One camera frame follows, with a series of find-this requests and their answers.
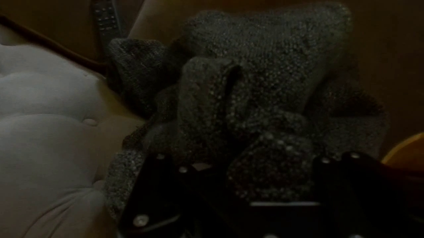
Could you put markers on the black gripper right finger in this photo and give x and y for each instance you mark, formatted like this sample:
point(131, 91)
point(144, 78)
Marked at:
point(366, 198)

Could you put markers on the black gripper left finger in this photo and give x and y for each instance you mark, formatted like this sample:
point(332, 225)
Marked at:
point(160, 198)

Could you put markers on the dark grey knitted blanket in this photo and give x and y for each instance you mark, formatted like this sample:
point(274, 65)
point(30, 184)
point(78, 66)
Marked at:
point(266, 87)

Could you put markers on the round wooden bowl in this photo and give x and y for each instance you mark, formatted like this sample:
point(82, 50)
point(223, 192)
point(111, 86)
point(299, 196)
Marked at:
point(409, 156)

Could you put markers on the grey tufted sofa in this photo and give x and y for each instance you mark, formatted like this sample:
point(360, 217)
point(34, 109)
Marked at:
point(48, 132)

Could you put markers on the black remote control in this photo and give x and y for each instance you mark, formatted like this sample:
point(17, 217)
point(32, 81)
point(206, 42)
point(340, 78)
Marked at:
point(107, 20)

